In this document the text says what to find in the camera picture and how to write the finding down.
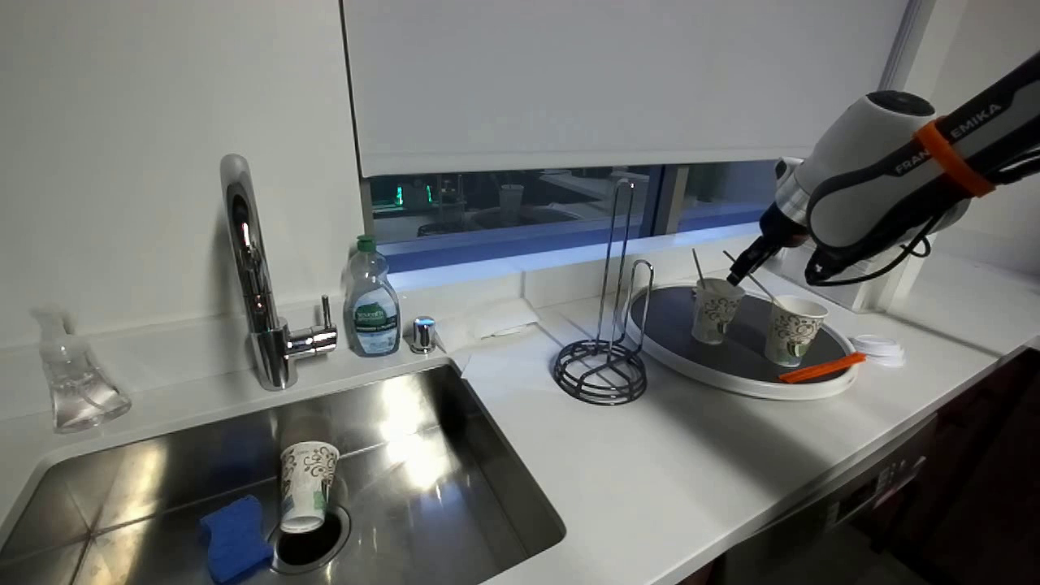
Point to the blue sponge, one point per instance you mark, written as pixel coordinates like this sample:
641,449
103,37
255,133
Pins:
234,537

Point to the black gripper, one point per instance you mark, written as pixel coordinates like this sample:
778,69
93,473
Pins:
781,229

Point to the wooden chopstick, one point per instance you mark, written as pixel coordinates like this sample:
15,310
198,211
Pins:
764,291
700,267

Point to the small chrome sink knob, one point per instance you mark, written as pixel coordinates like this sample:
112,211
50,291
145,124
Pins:
420,333

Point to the clear dish soap bottle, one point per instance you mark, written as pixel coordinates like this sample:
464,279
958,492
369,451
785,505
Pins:
371,310

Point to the dark window pane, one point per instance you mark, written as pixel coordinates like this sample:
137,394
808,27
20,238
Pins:
509,211

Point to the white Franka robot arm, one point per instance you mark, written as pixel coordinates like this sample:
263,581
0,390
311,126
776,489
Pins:
888,164

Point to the dark dishwasher front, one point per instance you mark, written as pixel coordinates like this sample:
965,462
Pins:
865,509

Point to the white roller blind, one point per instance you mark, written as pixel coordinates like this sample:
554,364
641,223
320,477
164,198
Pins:
618,74

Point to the chrome kitchen faucet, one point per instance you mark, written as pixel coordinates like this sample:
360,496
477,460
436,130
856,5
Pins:
255,279

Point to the patterned paper cup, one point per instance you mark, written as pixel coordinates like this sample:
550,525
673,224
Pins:
794,335
307,482
717,312

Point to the stainless steel sink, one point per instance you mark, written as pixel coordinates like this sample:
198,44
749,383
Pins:
434,474

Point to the orange plastic tool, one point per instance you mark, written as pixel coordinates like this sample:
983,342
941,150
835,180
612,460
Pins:
824,368

